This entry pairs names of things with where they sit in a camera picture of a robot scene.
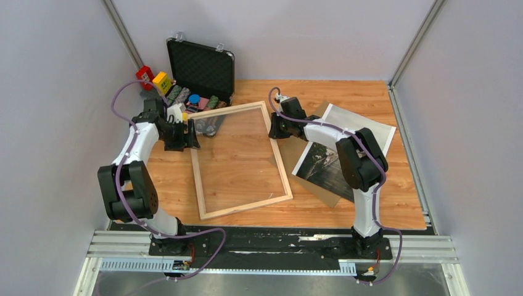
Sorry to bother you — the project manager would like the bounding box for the black poker chip case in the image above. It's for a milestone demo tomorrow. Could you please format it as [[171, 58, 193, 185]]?
[[152, 32, 236, 139]]

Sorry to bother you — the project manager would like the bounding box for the blue round chip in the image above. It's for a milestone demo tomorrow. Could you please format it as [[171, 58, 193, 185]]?
[[188, 94, 200, 105]]

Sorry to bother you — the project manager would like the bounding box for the black and white photo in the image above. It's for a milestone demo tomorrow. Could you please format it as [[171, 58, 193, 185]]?
[[292, 104, 396, 202]]

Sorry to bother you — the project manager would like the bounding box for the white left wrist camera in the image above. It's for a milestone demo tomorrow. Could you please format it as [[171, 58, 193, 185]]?
[[167, 103, 187, 124]]

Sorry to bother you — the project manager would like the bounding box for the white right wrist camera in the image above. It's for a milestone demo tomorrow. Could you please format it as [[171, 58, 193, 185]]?
[[274, 93, 289, 104]]

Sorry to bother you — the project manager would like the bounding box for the light wooden picture frame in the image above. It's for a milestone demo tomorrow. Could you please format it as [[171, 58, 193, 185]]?
[[188, 101, 294, 221]]

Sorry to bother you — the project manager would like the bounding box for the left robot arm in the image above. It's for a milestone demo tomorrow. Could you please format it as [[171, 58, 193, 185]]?
[[97, 99, 200, 255]]

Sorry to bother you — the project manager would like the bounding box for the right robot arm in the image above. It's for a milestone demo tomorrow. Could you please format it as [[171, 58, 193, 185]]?
[[268, 94, 388, 258]]

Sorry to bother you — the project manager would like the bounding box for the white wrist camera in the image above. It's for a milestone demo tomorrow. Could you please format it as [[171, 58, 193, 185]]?
[[274, 93, 289, 104], [167, 103, 187, 124]]

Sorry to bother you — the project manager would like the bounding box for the clear acrylic sheet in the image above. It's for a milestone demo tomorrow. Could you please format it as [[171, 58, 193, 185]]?
[[194, 106, 289, 214]]

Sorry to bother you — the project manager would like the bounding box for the yellow toy house block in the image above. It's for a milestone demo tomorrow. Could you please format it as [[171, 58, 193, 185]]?
[[152, 72, 173, 95]]

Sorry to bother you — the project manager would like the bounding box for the red toy house block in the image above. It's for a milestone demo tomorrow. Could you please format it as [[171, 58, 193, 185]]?
[[135, 65, 154, 91]]

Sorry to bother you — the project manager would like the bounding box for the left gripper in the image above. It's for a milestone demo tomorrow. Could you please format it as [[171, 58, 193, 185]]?
[[160, 119, 201, 152]]

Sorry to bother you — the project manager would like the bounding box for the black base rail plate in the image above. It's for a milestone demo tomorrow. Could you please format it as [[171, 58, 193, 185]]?
[[148, 225, 393, 271]]

